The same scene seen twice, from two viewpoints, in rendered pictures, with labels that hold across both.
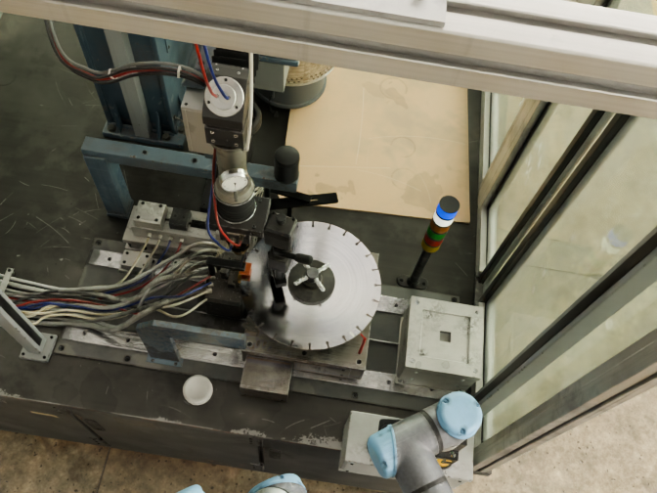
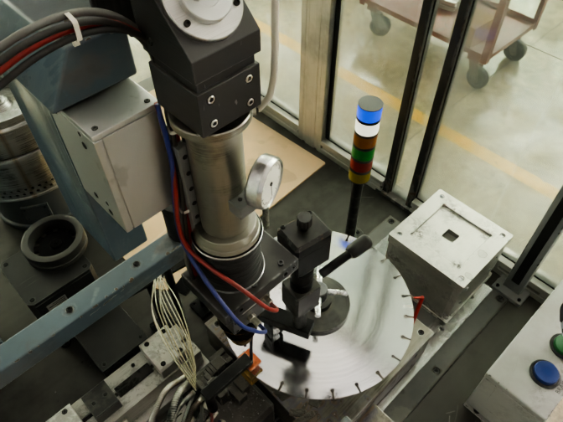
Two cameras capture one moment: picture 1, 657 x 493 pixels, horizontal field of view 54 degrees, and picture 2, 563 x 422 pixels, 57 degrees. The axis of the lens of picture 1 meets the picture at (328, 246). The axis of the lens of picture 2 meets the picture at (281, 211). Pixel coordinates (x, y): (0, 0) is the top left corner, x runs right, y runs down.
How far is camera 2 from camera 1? 0.77 m
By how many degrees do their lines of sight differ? 26
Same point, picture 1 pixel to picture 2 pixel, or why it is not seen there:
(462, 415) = not seen: outside the picture
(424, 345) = (450, 258)
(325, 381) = (403, 389)
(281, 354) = (361, 406)
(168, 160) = (37, 340)
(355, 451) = (539, 401)
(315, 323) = (370, 333)
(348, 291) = (355, 277)
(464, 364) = (490, 239)
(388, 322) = not seen: hidden behind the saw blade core
